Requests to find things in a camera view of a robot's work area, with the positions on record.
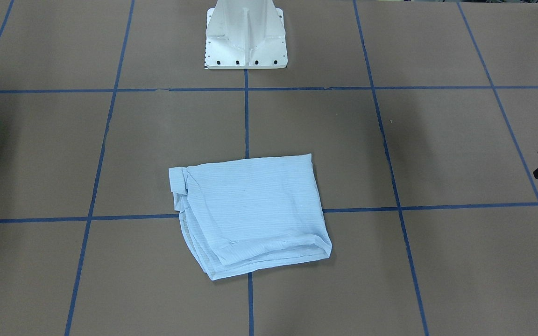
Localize light blue button-up shirt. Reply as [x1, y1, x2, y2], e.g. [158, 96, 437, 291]
[168, 154, 333, 281]

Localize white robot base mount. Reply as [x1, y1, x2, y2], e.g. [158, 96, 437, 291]
[204, 0, 288, 70]

